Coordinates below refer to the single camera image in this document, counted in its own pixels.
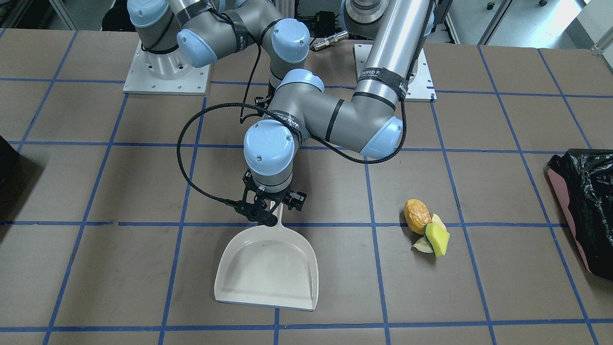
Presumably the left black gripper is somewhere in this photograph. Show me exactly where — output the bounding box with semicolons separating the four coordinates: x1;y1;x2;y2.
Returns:
235;170;308;227

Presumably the white dustpan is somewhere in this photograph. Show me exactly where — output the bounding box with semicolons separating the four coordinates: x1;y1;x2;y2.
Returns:
213;205;319;311

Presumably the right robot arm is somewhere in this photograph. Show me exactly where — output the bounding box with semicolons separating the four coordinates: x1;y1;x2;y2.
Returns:
123;0;309;95

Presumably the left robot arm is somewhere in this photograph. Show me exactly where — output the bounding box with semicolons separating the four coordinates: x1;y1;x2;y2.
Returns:
227;0;436;226

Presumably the black bin far side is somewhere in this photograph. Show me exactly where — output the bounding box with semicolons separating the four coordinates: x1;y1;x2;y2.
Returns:
0;136;19;186

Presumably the black lined pink bin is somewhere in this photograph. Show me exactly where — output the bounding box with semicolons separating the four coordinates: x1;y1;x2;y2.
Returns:
547;149;613;280

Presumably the brown potato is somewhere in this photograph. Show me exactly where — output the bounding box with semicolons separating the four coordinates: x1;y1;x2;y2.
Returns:
403;199;432;235

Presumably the pale apple slice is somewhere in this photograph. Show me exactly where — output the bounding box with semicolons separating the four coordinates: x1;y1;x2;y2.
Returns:
412;236;434;253

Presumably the yellow green sponge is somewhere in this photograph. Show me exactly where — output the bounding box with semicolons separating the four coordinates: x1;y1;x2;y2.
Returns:
423;223;450;257

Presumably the silver metal connector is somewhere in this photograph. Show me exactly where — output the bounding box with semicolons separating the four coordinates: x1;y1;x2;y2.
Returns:
309;30;350;52

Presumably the black braided cable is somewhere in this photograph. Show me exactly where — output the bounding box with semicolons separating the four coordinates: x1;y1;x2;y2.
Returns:
177;81;408;206

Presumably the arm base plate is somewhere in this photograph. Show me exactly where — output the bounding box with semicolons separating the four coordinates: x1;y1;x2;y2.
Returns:
123;41;210;96
353;44;437;102

